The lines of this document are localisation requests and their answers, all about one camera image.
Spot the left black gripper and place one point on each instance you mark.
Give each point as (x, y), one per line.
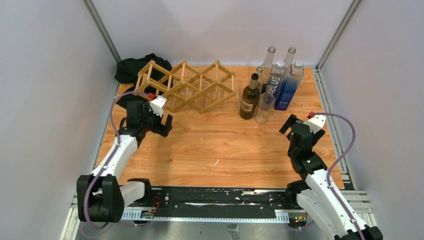
(162, 130)

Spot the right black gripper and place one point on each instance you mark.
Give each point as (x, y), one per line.
(290, 122)

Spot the dark green wine bottle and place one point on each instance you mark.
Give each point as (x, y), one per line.
(249, 98)

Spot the blue bottle silver cap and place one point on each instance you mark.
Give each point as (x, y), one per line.
(293, 78)

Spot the blue bottle cork stopper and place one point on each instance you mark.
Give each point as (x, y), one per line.
(276, 80)

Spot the clear bottle black label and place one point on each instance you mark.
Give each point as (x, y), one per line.
(289, 56)

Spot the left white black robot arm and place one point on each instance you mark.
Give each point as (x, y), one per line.
(100, 197)

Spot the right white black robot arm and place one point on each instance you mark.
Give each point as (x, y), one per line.
(316, 192)

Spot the wooden wine rack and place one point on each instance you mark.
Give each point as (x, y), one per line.
(184, 85)

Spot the black cloth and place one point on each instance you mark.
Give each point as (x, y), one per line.
(127, 73)

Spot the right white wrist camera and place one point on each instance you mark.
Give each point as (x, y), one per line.
(315, 122)

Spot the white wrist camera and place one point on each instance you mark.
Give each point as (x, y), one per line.
(157, 105)
(315, 122)

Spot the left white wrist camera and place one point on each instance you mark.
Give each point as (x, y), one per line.
(157, 105)

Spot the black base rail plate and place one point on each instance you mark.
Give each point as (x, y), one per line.
(216, 204)

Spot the aluminium frame rail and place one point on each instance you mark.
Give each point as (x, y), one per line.
(357, 200)

